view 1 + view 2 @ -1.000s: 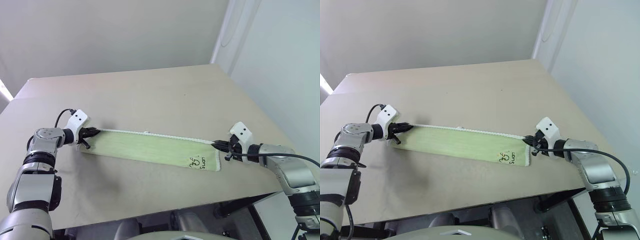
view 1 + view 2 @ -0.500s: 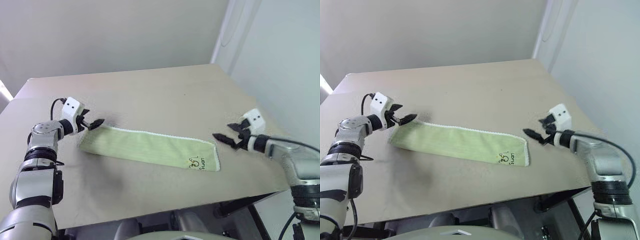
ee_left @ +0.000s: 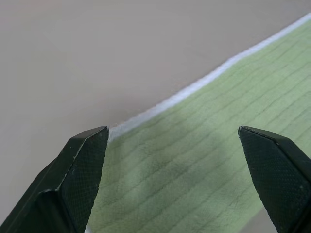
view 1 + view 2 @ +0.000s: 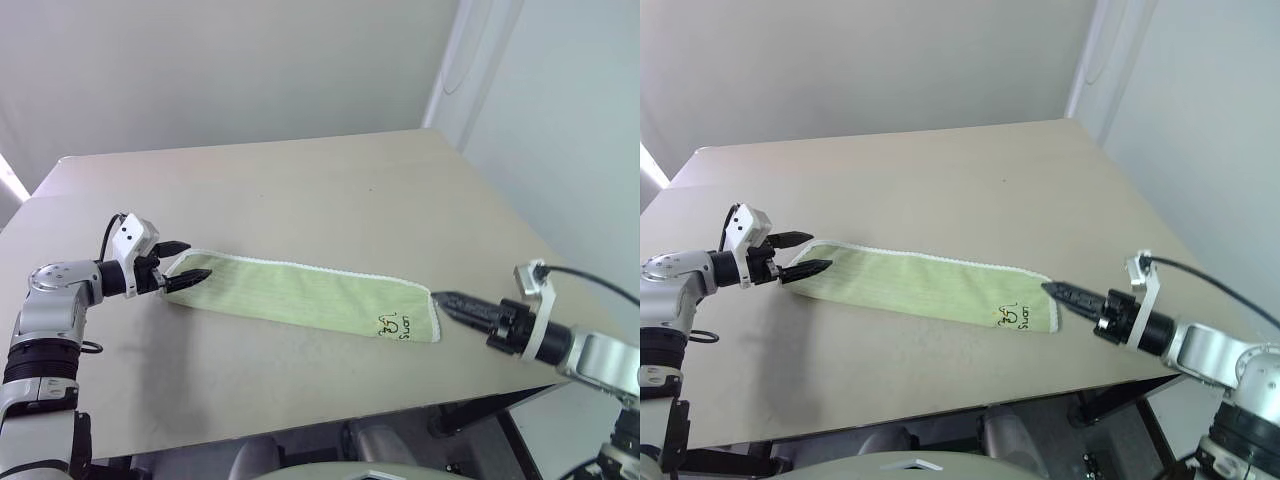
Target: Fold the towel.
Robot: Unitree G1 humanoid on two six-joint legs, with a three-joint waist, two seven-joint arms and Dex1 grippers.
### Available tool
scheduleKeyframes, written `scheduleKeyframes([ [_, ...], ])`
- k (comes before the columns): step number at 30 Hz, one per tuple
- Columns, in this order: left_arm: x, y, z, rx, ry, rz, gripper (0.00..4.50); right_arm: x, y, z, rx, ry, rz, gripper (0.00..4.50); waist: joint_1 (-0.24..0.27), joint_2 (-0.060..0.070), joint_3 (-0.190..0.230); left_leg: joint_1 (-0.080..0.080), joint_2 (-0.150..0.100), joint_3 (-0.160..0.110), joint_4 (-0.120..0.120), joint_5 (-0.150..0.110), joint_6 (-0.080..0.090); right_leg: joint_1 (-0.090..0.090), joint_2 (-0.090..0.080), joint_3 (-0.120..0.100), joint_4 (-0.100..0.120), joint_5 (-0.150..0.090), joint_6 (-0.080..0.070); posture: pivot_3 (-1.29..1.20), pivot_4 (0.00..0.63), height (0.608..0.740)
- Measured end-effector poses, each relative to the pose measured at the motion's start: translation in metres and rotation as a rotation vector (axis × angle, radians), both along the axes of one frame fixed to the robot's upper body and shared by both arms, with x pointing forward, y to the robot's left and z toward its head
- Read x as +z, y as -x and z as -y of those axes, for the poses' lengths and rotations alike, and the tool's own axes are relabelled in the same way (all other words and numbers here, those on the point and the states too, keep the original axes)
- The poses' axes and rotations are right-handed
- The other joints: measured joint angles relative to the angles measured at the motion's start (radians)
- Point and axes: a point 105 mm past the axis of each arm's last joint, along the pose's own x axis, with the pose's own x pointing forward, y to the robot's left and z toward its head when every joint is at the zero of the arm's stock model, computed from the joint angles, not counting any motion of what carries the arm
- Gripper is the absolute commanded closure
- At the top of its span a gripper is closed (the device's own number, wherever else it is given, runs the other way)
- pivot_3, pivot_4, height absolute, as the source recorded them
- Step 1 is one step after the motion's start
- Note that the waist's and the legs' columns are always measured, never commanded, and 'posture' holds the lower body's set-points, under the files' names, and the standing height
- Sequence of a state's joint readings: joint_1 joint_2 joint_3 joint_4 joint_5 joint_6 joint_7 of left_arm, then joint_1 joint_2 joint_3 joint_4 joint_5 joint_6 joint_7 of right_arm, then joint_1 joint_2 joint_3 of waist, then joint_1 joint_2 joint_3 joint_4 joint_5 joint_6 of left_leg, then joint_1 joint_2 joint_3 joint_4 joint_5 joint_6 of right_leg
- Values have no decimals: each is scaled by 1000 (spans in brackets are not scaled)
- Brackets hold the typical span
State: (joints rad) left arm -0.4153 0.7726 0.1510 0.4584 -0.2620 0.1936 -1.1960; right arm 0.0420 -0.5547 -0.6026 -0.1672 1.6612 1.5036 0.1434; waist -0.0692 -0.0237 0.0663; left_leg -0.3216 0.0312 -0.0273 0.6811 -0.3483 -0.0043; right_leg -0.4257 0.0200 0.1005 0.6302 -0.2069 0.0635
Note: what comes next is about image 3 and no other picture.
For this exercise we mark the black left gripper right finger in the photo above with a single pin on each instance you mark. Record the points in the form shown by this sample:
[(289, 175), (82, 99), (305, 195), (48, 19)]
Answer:
[(279, 174)]

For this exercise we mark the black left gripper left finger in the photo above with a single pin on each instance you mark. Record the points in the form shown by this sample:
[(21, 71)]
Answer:
[(73, 179)]

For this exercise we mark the green towel with white edge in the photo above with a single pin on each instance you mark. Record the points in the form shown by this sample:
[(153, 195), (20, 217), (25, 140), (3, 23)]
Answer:
[(194, 150)]

